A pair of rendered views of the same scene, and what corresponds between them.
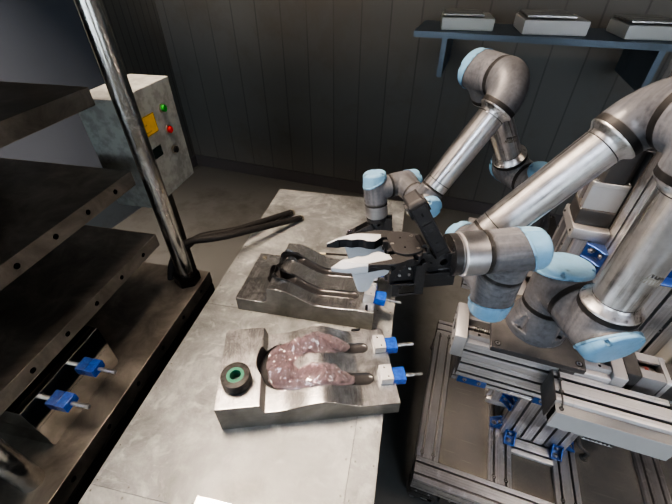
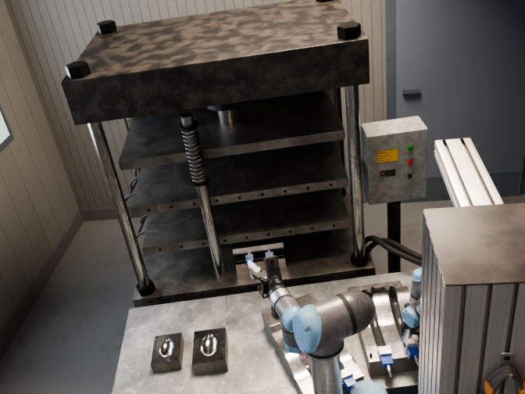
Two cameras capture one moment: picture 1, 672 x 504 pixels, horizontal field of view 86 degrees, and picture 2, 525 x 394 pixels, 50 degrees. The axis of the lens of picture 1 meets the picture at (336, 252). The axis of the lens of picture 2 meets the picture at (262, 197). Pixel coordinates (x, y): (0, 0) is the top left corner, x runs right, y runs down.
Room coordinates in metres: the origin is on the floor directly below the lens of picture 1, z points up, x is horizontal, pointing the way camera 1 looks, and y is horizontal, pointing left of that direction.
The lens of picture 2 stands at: (0.20, -1.63, 2.74)
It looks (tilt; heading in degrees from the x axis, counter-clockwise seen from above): 32 degrees down; 80
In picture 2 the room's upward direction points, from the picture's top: 9 degrees counter-clockwise
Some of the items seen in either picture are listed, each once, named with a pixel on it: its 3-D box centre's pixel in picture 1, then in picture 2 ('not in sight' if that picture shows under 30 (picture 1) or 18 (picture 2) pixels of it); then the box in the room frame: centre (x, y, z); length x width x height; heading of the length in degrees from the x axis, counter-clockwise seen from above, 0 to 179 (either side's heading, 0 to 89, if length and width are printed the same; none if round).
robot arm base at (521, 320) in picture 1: (541, 312); not in sight; (0.64, -0.54, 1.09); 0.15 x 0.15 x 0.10
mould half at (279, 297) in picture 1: (311, 281); (386, 318); (0.99, 0.09, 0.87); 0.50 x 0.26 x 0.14; 79
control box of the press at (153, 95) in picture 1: (180, 250); (394, 243); (1.34, 0.74, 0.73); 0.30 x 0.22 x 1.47; 169
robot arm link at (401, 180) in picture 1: (405, 184); not in sight; (1.05, -0.23, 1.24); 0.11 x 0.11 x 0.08; 20
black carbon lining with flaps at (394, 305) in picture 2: (314, 274); (383, 313); (0.97, 0.08, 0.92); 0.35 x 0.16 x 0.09; 79
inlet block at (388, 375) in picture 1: (401, 375); not in sight; (0.60, -0.19, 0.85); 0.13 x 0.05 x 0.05; 96
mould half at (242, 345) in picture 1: (309, 369); (309, 345); (0.62, 0.08, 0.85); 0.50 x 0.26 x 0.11; 96
